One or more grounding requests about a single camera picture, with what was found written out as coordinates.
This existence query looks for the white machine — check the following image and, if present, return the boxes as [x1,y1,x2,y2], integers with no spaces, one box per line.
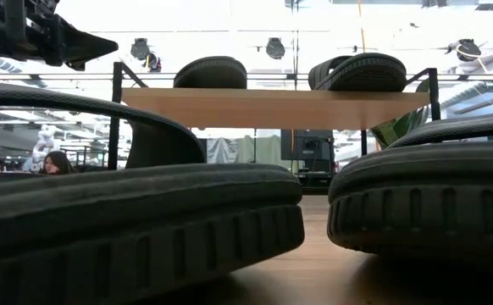
[32,124,64,170]

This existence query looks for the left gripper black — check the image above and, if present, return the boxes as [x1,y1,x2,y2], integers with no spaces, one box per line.
[0,0,119,72]

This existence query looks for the wooden shelf with black frame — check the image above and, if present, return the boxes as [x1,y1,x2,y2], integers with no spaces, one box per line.
[108,61,441,170]

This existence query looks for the black rubber slide sandal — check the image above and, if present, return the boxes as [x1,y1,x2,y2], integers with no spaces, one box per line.
[326,110,493,275]
[307,52,408,92]
[0,82,306,305]
[173,55,248,90]

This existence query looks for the yellow cable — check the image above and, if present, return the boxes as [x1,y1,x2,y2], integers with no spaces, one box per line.
[357,0,367,54]

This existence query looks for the black round ceiling fixture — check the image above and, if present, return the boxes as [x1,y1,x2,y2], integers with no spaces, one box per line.
[455,38,484,63]
[265,36,287,61]
[130,36,151,61]

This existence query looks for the black computer case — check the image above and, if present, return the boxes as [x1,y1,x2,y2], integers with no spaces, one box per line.
[280,129,336,188]

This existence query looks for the grey fabric cover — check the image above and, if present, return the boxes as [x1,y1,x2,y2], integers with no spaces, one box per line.
[206,134,292,165]

